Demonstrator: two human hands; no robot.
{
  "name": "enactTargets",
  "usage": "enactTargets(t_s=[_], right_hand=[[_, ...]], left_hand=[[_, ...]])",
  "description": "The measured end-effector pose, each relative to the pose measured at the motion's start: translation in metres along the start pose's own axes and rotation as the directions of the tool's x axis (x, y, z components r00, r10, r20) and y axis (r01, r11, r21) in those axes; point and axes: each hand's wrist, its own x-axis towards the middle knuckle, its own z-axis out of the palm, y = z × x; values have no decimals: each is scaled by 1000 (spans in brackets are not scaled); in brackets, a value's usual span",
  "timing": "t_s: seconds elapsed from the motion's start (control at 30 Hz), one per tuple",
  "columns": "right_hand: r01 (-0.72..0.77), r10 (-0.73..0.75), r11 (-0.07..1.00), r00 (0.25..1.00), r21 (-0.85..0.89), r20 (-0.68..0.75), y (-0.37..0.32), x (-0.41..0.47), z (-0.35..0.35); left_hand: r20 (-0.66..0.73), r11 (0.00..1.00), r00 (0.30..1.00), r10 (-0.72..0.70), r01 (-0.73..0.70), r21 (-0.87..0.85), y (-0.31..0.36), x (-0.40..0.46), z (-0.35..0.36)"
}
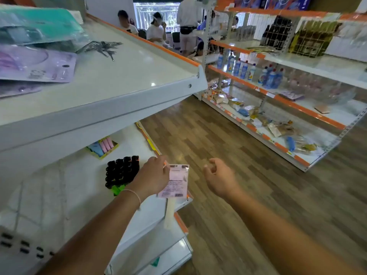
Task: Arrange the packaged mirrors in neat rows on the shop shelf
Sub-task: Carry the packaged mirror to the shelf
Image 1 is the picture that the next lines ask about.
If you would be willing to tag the person's left forearm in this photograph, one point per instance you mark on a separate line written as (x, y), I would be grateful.
(94, 240)

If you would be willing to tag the plain white shelf unit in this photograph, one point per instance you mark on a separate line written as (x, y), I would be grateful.
(114, 83)

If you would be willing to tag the person's right hand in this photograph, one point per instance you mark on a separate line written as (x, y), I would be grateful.
(220, 178)

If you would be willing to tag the black chair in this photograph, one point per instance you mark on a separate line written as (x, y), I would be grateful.
(175, 40)

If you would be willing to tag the bunch of grey metal clips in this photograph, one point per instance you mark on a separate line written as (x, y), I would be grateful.
(99, 46)

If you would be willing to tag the yellow box of pastel sticks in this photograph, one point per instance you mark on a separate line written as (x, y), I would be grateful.
(102, 147)

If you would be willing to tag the window with white railing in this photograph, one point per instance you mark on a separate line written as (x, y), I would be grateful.
(143, 14)

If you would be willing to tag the row of black bottles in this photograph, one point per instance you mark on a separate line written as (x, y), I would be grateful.
(275, 32)

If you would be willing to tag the orange edged white shelf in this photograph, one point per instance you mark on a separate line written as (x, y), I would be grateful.
(309, 111)

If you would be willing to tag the large purple packaged item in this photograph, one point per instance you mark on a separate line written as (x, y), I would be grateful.
(34, 64)

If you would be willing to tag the purple white packet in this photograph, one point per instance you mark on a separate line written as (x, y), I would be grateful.
(292, 95)

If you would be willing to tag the person's right forearm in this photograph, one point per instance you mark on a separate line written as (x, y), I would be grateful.
(281, 240)

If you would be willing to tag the small brown card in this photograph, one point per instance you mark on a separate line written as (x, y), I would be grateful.
(322, 109)

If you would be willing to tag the group of black tubes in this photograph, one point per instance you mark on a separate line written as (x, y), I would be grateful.
(121, 171)

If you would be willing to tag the row of white boxes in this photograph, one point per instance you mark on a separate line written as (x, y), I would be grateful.
(262, 24)

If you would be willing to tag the person's left hand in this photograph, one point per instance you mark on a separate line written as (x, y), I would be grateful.
(152, 176)

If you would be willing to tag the black waist bag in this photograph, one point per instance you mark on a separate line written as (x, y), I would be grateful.
(187, 30)

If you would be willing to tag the teal packaged item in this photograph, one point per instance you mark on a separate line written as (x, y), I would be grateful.
(37, 25)

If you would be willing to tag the group of silver cans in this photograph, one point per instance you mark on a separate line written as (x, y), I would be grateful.
(246, 33)

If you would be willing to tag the group of clear plastic containers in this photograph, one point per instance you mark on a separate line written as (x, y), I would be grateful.
(338, 94)

